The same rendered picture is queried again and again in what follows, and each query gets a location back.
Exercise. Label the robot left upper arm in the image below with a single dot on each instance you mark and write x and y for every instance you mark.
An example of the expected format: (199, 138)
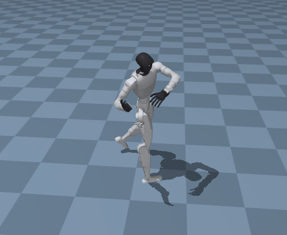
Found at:
(163, 69)

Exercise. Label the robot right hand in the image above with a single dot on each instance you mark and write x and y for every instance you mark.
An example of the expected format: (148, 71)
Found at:
(125, 106)

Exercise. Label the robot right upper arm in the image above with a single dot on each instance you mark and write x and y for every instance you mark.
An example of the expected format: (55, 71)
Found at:
(129, 85)

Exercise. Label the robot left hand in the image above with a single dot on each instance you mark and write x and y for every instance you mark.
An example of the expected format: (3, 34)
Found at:
(160, 96)

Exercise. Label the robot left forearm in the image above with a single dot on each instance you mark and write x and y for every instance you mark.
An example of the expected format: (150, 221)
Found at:
(172, 83)

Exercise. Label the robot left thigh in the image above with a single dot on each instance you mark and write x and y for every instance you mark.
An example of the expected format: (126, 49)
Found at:
(150, 111)

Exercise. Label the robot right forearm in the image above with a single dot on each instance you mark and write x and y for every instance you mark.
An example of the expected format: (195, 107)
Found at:
(117, 104)

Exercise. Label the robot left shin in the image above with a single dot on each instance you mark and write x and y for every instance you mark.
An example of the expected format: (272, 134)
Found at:
(133, 131)

